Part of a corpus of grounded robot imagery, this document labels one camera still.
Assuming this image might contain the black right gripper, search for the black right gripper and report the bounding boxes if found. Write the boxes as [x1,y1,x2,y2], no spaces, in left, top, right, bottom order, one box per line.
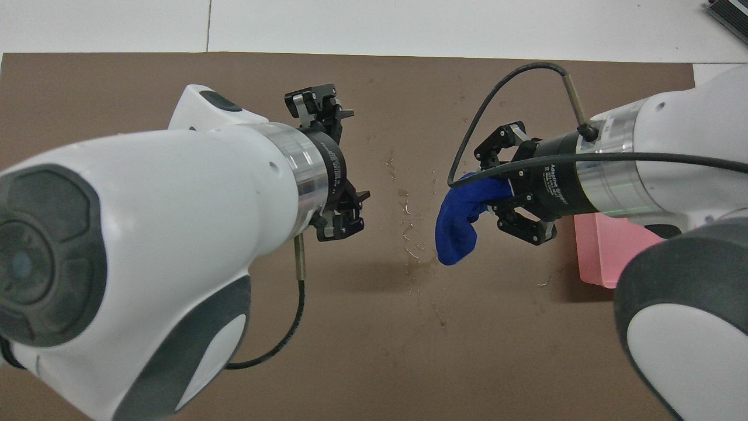
[473,121,597,247]

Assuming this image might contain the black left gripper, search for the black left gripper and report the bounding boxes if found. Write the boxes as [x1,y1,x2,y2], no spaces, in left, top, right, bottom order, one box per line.
[284,83,372,243]

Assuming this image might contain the blue towel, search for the blue towel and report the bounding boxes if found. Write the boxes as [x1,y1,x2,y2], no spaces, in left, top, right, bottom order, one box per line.
[434,171,515,267]

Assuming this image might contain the pink plastic bin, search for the pink plastic bin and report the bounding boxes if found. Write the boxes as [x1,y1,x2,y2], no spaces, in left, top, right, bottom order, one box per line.
[573,213,667,290]

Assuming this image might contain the brown table mat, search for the brown table mat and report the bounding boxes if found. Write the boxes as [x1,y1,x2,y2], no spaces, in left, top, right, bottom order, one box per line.
[0,51,702,421]

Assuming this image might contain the dark keyboard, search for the dark keyboard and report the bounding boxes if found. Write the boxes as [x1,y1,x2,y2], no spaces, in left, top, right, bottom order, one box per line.
[704,0,748,31]

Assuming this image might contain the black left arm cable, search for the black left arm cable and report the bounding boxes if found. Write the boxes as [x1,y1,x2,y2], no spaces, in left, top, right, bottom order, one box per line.
[224,233,308,371]

